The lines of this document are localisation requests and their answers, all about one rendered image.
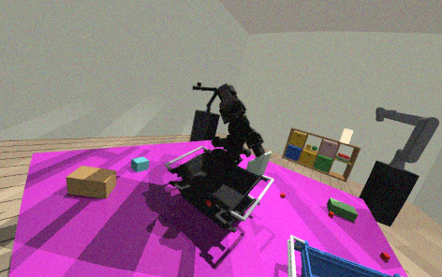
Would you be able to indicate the light green rectangular block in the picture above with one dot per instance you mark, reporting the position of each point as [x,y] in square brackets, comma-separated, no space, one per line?
[342,209]

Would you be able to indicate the tan box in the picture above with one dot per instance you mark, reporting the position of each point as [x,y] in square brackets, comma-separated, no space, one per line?
[91,182]

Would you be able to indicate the small teal block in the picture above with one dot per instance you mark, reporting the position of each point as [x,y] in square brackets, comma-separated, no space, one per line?
[140,164]

